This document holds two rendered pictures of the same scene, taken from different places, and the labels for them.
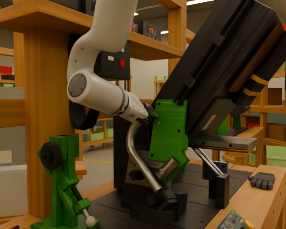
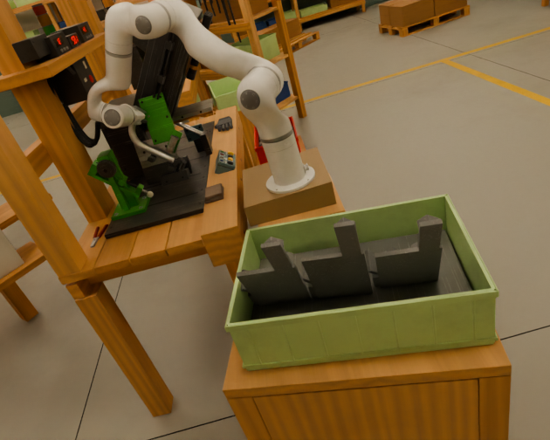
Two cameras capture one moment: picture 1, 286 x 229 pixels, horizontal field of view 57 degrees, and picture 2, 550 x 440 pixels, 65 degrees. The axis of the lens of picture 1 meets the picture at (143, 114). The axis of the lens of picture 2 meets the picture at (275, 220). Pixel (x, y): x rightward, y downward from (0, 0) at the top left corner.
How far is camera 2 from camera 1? 1.25 m
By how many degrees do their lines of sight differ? 39
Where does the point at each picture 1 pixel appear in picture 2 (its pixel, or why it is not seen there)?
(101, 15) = (117, 72)
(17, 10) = (24, 79)
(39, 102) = (62, 140)
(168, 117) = (154, 109)
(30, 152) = (69, 179)
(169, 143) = (164, 127)
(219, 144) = (193, 113)
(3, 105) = (37, 154)
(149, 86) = not seen: outside the picture
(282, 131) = not seen: hidden behind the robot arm
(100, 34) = (119, 83)
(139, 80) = not seen: outside the picture
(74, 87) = (111, 119)
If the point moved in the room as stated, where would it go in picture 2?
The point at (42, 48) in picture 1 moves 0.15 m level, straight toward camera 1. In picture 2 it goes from (42, 97) to (64, 94)
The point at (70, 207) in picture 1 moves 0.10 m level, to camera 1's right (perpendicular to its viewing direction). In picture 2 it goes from (134, 192) to (154, 182)
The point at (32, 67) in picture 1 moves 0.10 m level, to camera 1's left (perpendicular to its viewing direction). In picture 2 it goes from (38, 114) to (11, 125)
